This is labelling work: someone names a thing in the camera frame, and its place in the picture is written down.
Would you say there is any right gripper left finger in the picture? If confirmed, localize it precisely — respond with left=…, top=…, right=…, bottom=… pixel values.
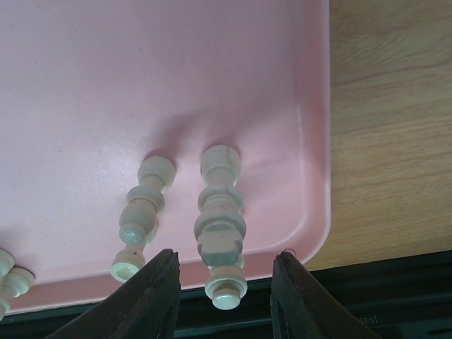
left=48, top=249, right=181, bottom=339

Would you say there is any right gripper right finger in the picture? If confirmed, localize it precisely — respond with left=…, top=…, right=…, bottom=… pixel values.
left=270, top=251, right=379, bottom=339

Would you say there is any white chess piece in tray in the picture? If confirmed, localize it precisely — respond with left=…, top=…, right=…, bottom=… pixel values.
left=194, top=145, right=246, bottom=266
left=204, top=254, right=248, bottom=311
left=110, top=223, right=159, bottom=283
left=1, top=249, right=35, bottom=320
left=119, top=155, right=176, bottom=244

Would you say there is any pink plastic tray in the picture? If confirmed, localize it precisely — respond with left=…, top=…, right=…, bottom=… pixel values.
left=1, top=1, right=331, bottom=315

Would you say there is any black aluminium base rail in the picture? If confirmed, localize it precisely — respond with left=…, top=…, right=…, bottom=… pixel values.
left=1, top=251, right=451, bottom=338

